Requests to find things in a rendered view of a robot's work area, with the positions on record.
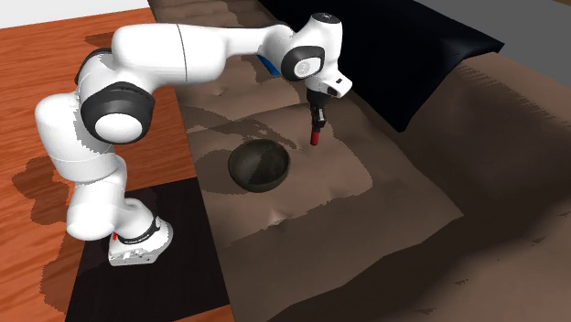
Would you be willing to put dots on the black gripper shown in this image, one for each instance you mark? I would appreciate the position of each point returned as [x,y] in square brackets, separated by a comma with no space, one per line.
[316,107]

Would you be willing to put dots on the red cylindrical marker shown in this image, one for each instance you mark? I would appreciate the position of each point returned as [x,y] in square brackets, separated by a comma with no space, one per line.
[314,138]

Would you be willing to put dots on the dark robot stand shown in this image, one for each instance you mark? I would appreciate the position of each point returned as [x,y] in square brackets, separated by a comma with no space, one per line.
[156,285]

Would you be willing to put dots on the black cushion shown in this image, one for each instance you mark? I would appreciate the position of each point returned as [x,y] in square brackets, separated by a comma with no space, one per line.
[401,58]

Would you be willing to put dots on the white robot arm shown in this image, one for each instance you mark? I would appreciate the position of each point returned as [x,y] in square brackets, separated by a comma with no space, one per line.
[147,53]

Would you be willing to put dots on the brown sofa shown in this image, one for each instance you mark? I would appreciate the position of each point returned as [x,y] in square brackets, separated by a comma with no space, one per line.
[357,214]

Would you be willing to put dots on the blue flat object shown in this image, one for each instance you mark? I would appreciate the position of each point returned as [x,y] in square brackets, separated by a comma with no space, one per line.
[271,66]

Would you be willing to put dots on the dark round bowl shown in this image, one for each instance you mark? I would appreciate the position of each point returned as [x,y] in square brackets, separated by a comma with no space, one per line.
[258,166]

